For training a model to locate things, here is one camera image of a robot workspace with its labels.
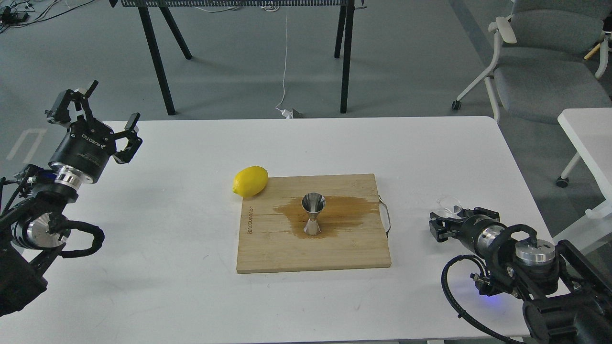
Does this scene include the white power adapter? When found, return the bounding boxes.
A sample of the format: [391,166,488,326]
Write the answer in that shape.
[281,109,304,119]

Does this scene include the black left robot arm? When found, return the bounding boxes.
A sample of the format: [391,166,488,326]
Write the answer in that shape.
[0,81,142,315]

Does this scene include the clear glass measuring cup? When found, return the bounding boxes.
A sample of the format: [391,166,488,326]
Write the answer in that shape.
[434,194,463,218]

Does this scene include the grey office chair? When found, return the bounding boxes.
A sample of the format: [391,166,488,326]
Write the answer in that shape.
[451,0,611,124]

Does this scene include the white hanging cable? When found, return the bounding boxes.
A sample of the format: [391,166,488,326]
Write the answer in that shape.
[275,7,289,113]

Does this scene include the yellow lemon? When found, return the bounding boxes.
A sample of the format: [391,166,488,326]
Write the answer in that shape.
[232,166,269,198]

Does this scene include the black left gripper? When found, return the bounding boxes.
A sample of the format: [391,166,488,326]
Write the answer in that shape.
[44,80,142,183]

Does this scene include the steel double jigger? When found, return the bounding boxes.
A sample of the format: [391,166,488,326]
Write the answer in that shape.
[302,192,326,237]

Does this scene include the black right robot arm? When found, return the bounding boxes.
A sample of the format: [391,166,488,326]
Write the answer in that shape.
[429,207,612,344]

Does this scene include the black floor cables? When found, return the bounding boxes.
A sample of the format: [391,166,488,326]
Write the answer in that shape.
[0,0,96,34]

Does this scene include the bamboo cutting board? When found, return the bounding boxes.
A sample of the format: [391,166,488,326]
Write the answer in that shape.
[236,173,392,274]

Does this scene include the black metal frame table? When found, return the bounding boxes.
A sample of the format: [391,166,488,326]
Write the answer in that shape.
[109,0,367,116]

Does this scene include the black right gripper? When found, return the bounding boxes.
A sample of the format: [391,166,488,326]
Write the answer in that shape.
[429,207,505,256]

